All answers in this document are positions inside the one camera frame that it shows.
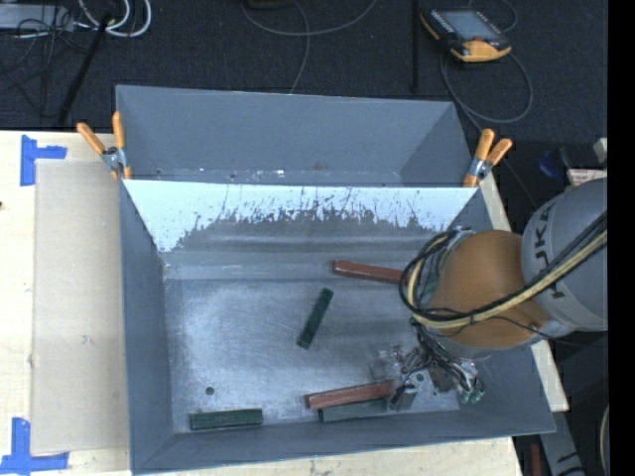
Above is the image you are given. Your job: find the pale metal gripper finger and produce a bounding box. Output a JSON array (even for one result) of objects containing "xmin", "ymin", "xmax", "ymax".
[
  {"xmin": 388, "ymin": 371, "xmax": 427, "ymax": 413},
  {"xmin": 370, "ymin": 346, "xmax": 406, "ymax": 380}
]

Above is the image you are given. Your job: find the red-brown flat block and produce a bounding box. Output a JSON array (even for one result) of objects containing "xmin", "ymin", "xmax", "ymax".
[
  {"xmin": 304, "ymin": 380, "xmax": 397, "ymax": 411},
  {"xmin": 331, "ymin": 259, "xmax": 411, "ymax": 287}
]

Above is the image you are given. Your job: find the dark green flat block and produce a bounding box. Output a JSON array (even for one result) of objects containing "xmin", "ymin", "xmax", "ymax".
[
  {"xmin": 188, "ymin": 408, "xmax": 265, "ymax": 432},
  {"xmin": 317, "ymin": 397, "xmax": 391, "ymax": 424},
  {"xmin": 296, "ymin": 287, "xmax": 335, "ymax": 351}
]

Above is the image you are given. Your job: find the grey metal bin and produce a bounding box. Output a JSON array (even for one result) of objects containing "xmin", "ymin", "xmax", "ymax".
[{"xmin": 114, "ymin": 84, "xmax": 558, "ymax": 475}]

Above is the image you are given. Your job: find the pale wood flat board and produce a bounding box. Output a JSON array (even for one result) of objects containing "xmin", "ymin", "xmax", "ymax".
[{"xmin": 29, "ymin": 159, "xmax": 571, "ymax": 458}]

